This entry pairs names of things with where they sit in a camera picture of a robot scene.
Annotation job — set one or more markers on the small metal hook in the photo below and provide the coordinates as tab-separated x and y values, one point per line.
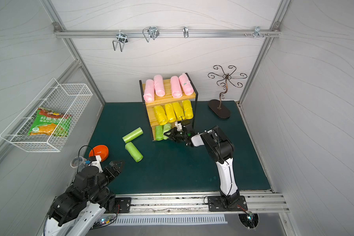
185	32

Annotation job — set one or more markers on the green trash bag roll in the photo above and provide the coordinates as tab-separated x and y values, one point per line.
134	152
166	128
133	135
159	132

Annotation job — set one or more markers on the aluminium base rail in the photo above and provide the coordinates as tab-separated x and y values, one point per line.
196	202

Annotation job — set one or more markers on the metal double hook middle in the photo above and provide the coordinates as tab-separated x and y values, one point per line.
151	32

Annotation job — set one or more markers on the white wire basket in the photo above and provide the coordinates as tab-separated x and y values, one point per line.
69	99

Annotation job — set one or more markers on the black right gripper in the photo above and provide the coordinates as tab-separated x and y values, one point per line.
182	134

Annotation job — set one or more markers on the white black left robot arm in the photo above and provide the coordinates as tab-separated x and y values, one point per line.
87	204

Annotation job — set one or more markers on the metal double hook left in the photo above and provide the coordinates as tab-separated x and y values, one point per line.
119	43

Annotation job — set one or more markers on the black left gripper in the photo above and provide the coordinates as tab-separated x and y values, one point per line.
111	170

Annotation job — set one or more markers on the yellow trash bag roll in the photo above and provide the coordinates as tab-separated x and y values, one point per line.
178	111
170	113
188	110
160	115

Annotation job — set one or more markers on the pink trash bag roll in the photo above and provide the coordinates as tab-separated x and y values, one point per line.
159	86
186	84
175	87
149	91

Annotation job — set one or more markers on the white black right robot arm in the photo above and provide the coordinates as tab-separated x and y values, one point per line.
220	149

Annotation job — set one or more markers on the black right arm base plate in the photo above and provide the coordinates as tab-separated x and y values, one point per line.
233	203

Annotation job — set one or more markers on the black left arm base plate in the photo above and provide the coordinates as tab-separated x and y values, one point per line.
119	205

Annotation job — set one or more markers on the metal hook right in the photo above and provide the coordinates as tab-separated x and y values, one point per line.
257	33

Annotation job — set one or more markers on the orange plastic bowl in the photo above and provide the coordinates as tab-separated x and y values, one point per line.
101	150

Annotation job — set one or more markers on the green snack bag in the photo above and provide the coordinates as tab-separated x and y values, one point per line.
49	122

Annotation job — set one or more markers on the metal double hook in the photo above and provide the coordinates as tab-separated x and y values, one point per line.
119	43
151	32

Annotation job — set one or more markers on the black metal jewelry stand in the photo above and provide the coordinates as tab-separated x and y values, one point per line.
224	80

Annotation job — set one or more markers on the aluminium top rail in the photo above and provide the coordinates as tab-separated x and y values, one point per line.
169	33

